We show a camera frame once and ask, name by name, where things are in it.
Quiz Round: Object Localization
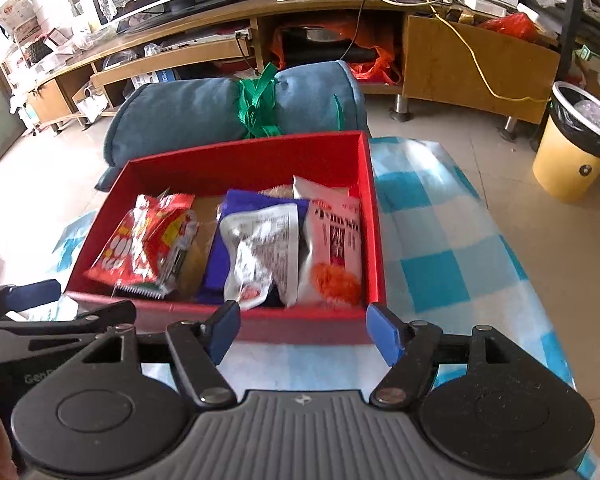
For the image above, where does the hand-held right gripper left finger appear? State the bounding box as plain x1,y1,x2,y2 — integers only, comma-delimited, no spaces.
77,300,243,407

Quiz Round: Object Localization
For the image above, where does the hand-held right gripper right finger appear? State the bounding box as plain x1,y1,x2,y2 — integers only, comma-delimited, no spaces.
366,302,531,408

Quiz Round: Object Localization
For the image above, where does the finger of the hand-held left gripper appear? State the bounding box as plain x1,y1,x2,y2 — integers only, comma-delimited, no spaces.
0,279,62,323
0,300,137,350

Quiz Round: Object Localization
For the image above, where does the red snack packet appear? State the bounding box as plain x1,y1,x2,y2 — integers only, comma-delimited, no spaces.
84,192,201,291

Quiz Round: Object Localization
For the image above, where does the white red bread packet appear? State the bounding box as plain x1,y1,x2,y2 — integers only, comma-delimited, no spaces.
292,175,365,308

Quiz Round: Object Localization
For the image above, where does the white spicy strip packet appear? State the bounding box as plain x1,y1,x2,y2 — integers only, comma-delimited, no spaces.
219,204,301,310

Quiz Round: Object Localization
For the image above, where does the purple snack packet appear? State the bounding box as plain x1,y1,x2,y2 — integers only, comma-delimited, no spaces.
202,189,311,306

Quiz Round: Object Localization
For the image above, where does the red cardboard box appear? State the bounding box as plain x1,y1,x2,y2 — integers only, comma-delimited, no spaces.
62,131,388,346

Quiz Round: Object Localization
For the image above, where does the blue white checked tablecloth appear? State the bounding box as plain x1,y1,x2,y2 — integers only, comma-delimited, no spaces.
52,135,600,480

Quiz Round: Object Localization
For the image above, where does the white plastic bag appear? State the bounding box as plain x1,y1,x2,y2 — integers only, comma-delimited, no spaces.
77,85,115,122

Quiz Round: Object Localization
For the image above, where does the blue rolled blanket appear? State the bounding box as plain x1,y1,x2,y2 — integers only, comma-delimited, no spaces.
94,60,370,191

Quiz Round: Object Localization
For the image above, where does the yellow trash bin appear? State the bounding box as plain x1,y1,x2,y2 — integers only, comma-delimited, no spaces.
532,81,600,205

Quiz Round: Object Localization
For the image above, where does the white blue carton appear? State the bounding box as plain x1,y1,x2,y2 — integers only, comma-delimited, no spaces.
132,71,176,88

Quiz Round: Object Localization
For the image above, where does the orange plastic bag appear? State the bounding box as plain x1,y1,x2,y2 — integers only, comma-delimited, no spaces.
275,22,402,86

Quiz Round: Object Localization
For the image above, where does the wooden television stand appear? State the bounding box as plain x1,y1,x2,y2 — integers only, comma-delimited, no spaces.
27,0,563,133

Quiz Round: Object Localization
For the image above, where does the red plastic bag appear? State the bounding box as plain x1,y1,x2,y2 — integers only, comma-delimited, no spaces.
480,12,538,43

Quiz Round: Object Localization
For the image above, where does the white adapter box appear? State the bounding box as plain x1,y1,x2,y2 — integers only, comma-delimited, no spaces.
455,0,507,17

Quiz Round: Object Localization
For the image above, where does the black metal shelf rack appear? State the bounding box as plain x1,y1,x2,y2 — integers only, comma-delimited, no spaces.
517,0,600,181

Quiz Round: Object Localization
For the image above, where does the green strap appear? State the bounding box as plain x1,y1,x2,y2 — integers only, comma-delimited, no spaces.
235,62,283,140

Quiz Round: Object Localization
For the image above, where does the yellow cable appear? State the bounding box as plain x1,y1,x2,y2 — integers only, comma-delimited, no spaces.
330,0,553,102

